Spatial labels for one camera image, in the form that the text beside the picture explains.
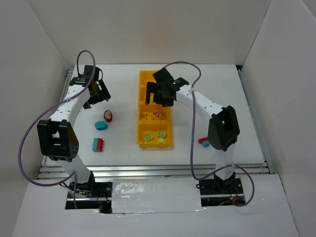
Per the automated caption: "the yellow round orange-print lego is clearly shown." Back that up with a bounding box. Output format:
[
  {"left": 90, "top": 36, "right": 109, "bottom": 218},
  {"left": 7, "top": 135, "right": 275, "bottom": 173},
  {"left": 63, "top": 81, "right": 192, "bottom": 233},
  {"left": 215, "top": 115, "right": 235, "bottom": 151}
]
[{"left": 152, "top": 110, "right": 163, "bottom": 120}]

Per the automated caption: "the red flower lego brick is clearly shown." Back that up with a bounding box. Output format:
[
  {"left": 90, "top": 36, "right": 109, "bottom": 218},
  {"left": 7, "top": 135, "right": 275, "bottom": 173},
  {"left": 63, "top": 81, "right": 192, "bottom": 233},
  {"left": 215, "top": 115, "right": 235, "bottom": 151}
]
[{"left": 103, "top": 110, "right": 113, "bottom": 122}]

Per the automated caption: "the teal rounded lego brick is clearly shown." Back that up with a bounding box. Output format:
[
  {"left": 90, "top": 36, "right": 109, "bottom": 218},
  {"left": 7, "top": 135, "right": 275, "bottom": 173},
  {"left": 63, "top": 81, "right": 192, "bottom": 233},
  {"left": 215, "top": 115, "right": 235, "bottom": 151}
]
[{"left": 94, "top": 121, "right": 108, "bottom": 131}]

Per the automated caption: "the lime green lego brick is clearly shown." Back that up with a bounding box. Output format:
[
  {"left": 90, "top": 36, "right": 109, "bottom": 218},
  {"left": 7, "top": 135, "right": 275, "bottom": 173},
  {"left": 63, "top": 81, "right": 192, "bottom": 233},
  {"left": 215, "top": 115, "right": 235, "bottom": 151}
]
[{"left": 156, "top": 130, "right": 166, "bottom": 138}]

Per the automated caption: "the pale green lego brick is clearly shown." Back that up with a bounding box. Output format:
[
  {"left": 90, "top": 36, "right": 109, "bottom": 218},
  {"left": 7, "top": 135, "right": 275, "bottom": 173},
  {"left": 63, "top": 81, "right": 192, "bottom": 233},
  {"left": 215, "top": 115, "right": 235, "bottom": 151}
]
[{"left": 157, "top": 137, "right": 165, "bottom": 143}]

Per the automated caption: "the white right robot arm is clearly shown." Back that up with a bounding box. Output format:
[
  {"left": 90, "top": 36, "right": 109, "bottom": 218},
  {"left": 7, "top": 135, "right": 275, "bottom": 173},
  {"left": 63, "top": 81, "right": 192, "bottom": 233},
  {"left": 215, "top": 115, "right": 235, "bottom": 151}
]
[{"left": 145, "top": 68, "right": 240, "bottom": 191}]

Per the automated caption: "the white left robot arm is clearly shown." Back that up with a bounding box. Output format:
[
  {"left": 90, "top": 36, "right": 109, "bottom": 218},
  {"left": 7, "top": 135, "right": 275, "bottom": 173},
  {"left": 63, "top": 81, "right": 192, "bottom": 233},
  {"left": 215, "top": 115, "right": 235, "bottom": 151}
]
[{"left": 37, "top": 65, "right": 111, "bottom": 196}]

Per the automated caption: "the yellow divided plastic bin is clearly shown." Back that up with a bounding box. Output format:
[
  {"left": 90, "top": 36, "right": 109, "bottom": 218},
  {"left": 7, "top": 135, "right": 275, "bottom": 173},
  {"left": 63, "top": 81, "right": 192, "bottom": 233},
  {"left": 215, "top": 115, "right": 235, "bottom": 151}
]
[{"left": 137, "top": 71, "right": 173, "bottom": 149}]

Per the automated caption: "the teal rectangular lego brick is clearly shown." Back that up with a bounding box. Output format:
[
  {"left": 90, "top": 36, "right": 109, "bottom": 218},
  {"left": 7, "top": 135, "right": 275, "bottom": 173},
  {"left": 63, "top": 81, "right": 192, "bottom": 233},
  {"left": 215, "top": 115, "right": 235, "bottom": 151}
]
[{"left": 92, "top": 138, "right": 98, "bottom": 152}]

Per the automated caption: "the red studded lego brick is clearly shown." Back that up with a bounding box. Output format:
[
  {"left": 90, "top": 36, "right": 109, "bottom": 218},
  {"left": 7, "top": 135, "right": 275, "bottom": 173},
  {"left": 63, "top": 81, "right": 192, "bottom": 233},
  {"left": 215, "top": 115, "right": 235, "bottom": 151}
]
[{"left": 96, "top": 138, "right": 104, "bottom": 152}]

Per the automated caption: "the lime green lego in bin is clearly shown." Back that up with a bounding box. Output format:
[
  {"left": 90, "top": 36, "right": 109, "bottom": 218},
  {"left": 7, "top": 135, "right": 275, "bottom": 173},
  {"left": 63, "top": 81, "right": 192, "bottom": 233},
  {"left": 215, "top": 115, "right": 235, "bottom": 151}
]
[{"left": 143, "top": 133, "right": 154, "bottom": 142}]

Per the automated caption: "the red curved lego brick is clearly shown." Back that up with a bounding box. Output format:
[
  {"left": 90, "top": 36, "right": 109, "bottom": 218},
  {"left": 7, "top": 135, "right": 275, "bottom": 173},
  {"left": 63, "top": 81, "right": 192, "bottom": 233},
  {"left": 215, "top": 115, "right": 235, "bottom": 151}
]
[{"left": 198, "top": 137, "right": 208, "bottom": 144}]

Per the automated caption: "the teal small lego brick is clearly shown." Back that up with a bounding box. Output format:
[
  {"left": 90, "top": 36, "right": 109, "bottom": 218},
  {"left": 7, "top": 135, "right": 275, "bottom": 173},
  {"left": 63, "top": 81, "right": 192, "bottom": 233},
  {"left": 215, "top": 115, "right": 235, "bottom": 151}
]
[{"left": 202, "top": 141, "right": 210, "bottom": 148}]

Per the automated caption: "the white foil covered panel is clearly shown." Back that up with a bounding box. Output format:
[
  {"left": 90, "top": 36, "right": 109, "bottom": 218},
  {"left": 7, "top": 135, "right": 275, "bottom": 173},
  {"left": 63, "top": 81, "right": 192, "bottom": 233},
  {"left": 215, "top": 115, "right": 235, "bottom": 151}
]
[{"left": 112, "top": 178, "right": 203, "bottom": 214}]

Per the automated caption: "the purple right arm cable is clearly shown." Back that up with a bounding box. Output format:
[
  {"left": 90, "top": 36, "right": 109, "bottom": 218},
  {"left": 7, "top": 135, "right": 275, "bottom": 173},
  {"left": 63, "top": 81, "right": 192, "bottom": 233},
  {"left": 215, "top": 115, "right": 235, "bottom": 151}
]
[{"left": 161, "top": 61, "right": 255, "bottom": 207}]

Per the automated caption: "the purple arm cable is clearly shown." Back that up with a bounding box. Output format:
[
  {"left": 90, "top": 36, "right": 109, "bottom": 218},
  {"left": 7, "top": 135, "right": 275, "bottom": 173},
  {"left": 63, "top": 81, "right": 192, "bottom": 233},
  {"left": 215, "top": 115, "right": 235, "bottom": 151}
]
[
  {"left": 161, "top": 61, "right": 255, "bottom": 207},
  {"left": 19, "top": 50, "right": 96, "bottom": 209}
]

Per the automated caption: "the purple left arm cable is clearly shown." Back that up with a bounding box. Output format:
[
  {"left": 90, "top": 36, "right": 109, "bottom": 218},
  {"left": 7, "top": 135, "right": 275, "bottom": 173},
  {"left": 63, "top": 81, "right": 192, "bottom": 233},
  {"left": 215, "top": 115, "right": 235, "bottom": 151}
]
[{"left": 19, "top": 50, "right": 96, "bottom": 209}]

